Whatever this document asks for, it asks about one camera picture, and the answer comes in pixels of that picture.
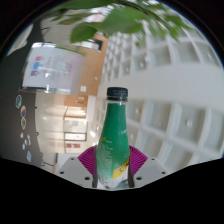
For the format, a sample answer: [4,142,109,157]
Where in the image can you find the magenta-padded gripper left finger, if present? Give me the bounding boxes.
[54,144,99,189]

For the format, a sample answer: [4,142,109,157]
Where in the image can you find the round ceiling lights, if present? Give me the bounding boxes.
[123,59,214,134]

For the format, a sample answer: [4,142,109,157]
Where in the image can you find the small blue card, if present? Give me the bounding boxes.
[25,150,33,163]

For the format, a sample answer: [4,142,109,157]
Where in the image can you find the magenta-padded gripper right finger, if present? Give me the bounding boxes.
[127,144,169,189]

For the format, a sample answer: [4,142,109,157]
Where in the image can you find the green potted plant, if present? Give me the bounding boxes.
[49,0,194,48]

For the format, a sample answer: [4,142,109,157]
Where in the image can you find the green plastic drink bottle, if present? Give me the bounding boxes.
[92,86,132,190]

